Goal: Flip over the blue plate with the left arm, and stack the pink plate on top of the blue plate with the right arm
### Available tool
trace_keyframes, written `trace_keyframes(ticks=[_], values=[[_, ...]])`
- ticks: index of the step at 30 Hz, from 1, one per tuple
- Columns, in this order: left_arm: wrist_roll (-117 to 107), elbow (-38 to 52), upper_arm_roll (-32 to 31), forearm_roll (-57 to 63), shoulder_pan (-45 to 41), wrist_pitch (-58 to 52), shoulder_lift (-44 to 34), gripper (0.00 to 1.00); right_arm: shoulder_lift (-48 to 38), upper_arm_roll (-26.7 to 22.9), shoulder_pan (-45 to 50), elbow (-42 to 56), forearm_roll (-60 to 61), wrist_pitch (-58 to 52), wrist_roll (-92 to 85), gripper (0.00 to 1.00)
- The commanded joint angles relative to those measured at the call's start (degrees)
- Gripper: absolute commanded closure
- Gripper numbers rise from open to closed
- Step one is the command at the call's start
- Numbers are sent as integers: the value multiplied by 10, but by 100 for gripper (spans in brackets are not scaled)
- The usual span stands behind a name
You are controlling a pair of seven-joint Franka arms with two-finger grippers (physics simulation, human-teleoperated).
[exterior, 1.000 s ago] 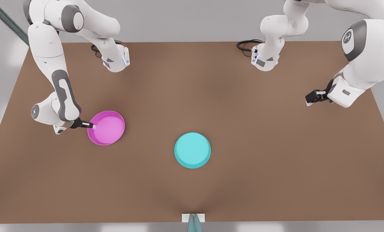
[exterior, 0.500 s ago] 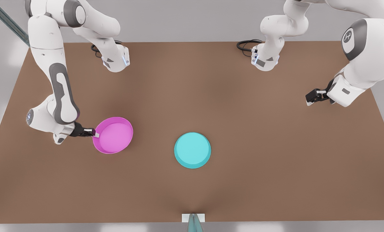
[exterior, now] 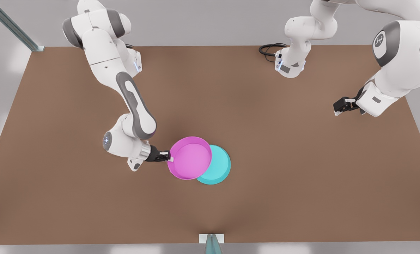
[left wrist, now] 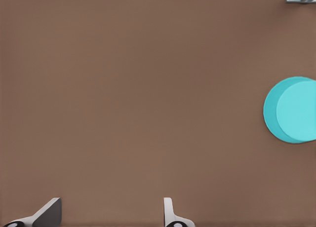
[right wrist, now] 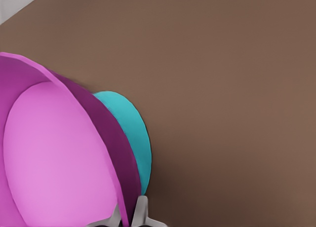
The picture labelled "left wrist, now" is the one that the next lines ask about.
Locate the blue plate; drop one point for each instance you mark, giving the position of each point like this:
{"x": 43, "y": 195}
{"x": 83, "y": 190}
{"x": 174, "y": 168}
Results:
{"x": 293, "y": 111}

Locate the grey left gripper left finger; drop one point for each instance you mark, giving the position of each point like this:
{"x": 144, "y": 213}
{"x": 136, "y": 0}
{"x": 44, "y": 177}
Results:
{"x": 47, "y": 213}

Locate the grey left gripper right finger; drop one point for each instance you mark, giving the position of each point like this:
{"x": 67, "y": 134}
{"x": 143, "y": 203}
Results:
{"x": 169, "y": 212}

